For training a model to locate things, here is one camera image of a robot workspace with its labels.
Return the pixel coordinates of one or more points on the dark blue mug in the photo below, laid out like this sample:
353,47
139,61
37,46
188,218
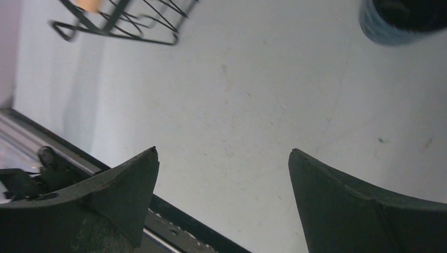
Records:
395,23

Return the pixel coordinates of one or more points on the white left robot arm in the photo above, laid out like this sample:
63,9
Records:
56,173

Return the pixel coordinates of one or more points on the right wooden rack handle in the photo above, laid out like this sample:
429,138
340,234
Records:
92,6

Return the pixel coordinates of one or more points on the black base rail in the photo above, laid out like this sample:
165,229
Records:
166,228

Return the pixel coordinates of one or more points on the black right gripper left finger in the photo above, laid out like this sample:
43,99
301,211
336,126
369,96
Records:
104,213

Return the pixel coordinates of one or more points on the black wire dish rack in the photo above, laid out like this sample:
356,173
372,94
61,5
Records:
155,22

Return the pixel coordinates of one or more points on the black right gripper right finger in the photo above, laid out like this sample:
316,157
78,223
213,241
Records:
341,213

